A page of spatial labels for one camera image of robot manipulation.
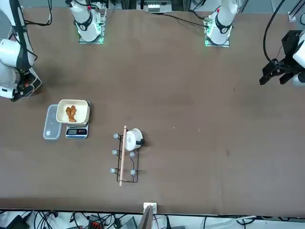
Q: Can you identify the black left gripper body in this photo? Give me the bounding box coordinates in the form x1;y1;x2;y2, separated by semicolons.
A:
271;30;305;74

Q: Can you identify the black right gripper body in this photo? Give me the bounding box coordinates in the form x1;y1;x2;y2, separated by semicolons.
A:
10;70;32;102

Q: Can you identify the brown fried chicken piece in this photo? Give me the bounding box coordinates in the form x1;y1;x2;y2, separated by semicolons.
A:
65;105;78;123

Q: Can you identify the silver digital kitchen scale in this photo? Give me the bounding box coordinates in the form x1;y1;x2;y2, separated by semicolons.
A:
65;101;92;139

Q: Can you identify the black power box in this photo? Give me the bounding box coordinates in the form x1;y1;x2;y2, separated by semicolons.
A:
4;214;28;229

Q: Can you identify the clear plastic lid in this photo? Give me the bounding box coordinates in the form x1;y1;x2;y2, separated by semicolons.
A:
42;104;62;140

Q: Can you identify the cream rectangular bowl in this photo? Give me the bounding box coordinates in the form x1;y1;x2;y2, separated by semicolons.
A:
56;99;91;125

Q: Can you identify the white cup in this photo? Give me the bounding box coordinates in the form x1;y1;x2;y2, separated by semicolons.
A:
124;128;145;152

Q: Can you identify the grey terminal block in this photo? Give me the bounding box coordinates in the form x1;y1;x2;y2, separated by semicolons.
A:
144;3;161;13

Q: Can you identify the orange black device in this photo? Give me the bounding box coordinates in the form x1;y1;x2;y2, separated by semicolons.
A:
87;219;103;229

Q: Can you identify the dark ribbed power adapter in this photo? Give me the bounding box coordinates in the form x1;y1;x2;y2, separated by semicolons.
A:
125;217;138;229

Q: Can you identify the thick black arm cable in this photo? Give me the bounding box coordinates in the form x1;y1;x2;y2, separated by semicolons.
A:
263;0;286;64

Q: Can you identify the black wire cup rack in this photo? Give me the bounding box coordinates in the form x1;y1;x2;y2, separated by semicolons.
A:
110;125;146;187

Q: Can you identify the white post bracket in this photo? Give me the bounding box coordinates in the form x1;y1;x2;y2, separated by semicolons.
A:
143;202;158;213

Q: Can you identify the aluminium camera post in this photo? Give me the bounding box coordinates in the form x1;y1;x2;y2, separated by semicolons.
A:
138;205;155;229

